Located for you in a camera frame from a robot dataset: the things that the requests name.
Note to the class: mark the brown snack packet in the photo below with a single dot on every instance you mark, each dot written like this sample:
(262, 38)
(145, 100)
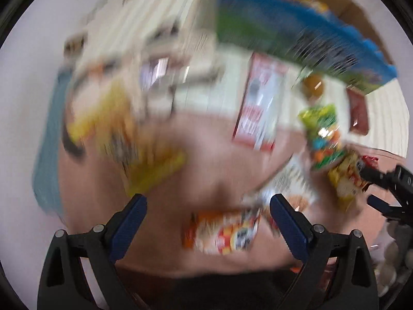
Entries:
(358, 113)

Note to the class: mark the large yellow snack packet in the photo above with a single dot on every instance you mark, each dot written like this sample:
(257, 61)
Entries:
(119, 135)

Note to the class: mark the green colourful snack packet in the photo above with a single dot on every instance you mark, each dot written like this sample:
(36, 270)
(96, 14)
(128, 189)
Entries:
(322, 135)

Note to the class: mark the light blue cloth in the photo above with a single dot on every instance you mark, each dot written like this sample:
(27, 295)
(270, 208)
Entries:
(48, 168)

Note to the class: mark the blue printed cardboard box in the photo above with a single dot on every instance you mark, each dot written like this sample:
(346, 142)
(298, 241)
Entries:
(290, 29)

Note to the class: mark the white snack packet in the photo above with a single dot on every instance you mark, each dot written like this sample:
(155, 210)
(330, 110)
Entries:
(290, 177)

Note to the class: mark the bun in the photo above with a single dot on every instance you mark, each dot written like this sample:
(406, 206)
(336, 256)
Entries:
(313, 85)

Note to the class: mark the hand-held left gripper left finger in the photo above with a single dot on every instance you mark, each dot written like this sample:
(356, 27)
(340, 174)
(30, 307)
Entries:
(129, 224)

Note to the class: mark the small yellow snack packet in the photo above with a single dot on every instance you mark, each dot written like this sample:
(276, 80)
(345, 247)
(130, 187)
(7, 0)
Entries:
(347, 180)

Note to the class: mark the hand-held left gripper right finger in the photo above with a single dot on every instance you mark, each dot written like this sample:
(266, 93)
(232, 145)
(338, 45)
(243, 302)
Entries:
(290, 227)

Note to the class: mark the orange snack packet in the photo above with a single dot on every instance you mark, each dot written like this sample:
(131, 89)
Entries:
(222, 232)

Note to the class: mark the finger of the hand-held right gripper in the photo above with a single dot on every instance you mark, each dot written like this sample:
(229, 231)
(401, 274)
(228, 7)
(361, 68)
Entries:
(374, 176)
(379, 202)

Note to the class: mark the person's right hand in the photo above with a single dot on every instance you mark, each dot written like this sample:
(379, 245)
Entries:
(393, 252)

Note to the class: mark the red snack packet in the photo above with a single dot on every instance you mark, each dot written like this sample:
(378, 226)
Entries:
(371, 160)

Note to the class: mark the red and white snack box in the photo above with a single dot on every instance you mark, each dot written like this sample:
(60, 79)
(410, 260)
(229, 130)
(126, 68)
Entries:
(261, 103)

